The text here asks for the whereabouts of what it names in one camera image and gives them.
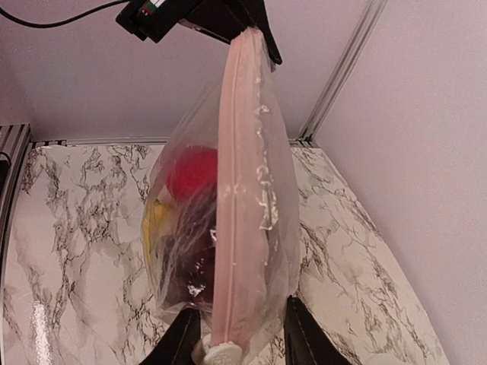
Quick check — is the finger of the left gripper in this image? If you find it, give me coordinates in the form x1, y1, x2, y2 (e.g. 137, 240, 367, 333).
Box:
182, 0, 283, 65

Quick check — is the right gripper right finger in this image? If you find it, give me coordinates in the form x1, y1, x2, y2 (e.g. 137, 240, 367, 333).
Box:
284, 296, 351, 365

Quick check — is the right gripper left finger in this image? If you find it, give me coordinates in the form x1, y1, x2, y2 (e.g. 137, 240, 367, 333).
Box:
143, 308, 201, 365

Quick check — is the fake purple grapes bunch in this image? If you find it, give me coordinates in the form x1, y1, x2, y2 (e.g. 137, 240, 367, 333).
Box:
160, 227, 215, 307

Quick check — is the clear zip top bag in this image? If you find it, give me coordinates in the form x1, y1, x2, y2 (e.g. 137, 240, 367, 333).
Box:
144, 27, 300, 364

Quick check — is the fake red pepper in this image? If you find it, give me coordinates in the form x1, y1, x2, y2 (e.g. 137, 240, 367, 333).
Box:
166, 146, 218, 202

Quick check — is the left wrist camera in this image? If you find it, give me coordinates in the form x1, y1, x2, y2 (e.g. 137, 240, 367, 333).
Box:
116, 0, 202, 43

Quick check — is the right aluminium frame post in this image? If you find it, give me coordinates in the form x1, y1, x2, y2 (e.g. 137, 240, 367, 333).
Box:
294, 0, 388, 147

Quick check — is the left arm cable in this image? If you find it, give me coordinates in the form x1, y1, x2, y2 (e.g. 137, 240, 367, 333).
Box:
0, 0, 126, 28

